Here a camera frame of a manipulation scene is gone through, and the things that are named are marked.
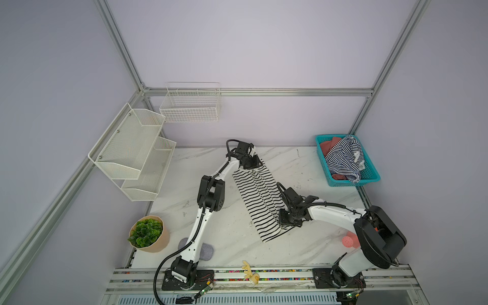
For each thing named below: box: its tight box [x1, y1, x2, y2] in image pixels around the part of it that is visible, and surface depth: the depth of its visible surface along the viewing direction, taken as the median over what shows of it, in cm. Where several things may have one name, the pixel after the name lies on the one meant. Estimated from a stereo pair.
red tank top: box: [320, 136, 342, 157], surface depth 113 cm
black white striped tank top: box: [232, 163, 295, 243], surface depth 97 cm
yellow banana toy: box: [241, 259, 260, 286], surface depth 76 cm
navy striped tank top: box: [324, 135, 366, 183], surface depth 107 cm
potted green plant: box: [127, 215, 170, 253], surface depth 76 cm
